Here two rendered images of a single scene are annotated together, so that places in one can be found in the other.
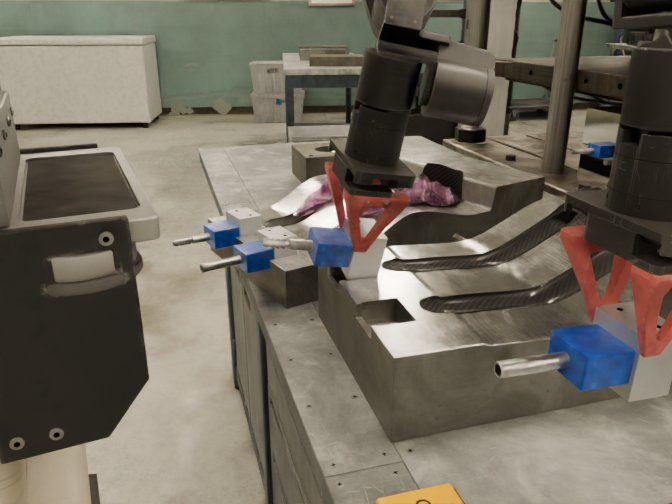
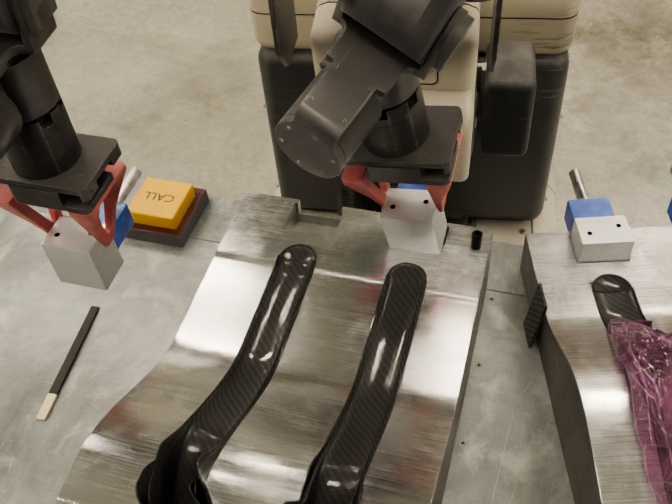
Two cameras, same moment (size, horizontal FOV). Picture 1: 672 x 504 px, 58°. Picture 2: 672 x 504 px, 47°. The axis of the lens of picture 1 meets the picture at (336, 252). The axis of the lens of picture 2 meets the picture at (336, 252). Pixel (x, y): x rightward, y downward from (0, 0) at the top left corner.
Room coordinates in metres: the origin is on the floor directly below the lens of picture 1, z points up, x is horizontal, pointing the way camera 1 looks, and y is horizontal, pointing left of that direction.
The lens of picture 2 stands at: (0.88, -0.48, 1.45)
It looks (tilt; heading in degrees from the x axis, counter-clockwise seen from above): 48 degrees down; 127
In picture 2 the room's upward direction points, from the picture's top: 6 degrees counter-clockwise
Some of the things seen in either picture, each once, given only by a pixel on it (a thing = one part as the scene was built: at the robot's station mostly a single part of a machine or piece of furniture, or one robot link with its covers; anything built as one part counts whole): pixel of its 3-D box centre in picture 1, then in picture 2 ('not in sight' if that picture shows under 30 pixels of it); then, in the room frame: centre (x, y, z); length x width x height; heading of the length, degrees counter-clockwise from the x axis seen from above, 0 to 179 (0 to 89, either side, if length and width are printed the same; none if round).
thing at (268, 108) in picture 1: (278, 106); not in sight; (7.14, 0.66, 0.16); 0.60 x 0.42 x 0.33; 91
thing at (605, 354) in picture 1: (577, 357); (106, 217); (0.38, -0.18, 0.93); 0.13 x 0.05 x 0.05; 106
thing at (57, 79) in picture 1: (84, 81); not in sight; (6.95, 2.80, 0.47); 1.52 x 0.77 x 0.94; 95
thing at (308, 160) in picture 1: (339, 163); not in sight; (1.41, -0.01, 0.84); 0.20 x 0.15 x 0.07; 106
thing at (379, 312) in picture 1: (384, 328); (316, 230); (0.54, -0.05, 0.87); 0.05 x 0.05 x 0.04; 16
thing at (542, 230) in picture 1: (541, 245); (301, 390); (0.65, -0.24, 0.92); 0.35 x 0.16 x 0.09; 106
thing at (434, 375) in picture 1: (552, 286); (290, 434); (0.64, -0.25, 0.87); 0.50 x 0.26 x 0.14; 106
